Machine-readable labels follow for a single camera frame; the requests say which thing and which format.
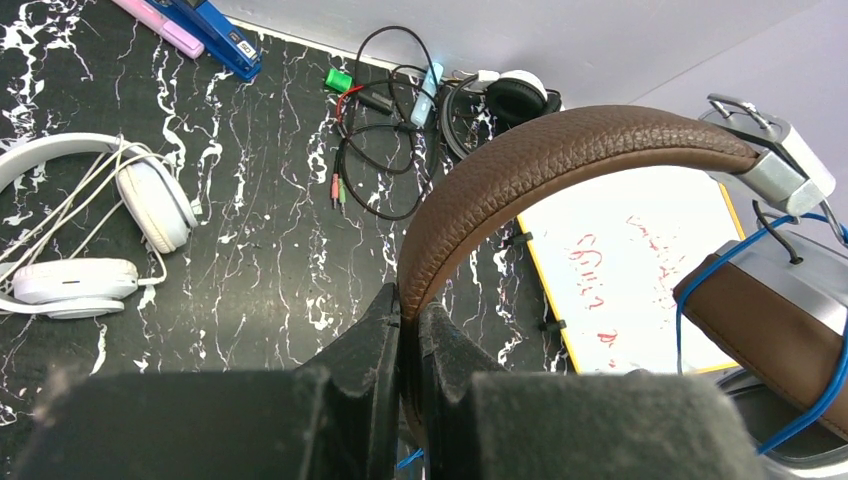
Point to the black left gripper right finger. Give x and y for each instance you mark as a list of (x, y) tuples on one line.
[(484, 422)]

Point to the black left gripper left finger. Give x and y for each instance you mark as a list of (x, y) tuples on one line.
[(334, 417)]

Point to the brown headphones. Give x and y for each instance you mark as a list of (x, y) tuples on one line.
[(563, 159)]

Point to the black and white headphones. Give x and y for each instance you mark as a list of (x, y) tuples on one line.
[(513, 97)]

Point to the light blue small gadget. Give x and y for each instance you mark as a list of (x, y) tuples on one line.
[(426, 98)]

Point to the small green block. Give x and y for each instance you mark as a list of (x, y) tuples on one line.
[(338, 81)]

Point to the blue stapler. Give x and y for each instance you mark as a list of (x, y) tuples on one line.
[(221, 39)]

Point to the whiteboard with orange frame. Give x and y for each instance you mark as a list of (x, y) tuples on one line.
[(609, 252)]

